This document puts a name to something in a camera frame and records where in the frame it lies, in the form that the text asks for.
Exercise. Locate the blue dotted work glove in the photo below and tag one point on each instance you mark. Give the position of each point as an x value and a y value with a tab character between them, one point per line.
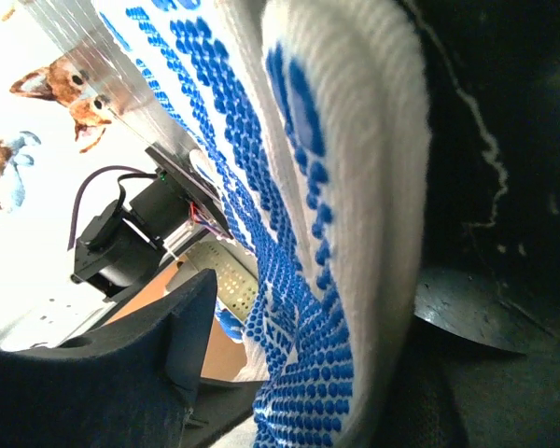
313	118

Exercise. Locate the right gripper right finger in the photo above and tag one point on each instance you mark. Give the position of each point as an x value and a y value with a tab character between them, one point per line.
474	372

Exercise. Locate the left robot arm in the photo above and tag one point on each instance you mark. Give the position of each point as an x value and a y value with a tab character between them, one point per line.
125	244

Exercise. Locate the aluminium front rail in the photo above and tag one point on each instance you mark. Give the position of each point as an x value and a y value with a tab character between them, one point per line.
76	28

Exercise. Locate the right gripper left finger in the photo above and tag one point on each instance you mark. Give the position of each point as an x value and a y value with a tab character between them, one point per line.
133	383

